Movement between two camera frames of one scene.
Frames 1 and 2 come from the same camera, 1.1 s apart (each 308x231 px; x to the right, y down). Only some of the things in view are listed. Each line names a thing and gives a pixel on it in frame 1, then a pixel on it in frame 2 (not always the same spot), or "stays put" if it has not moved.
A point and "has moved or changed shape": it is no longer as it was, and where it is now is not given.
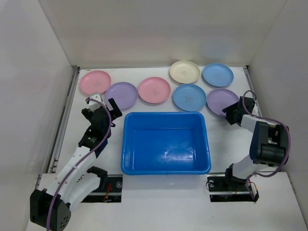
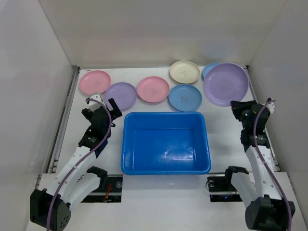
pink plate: [95, 82] stays put
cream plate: [184, 71] stays put
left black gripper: [115, 112] stays put
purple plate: [218, 99] has moved or changed shape
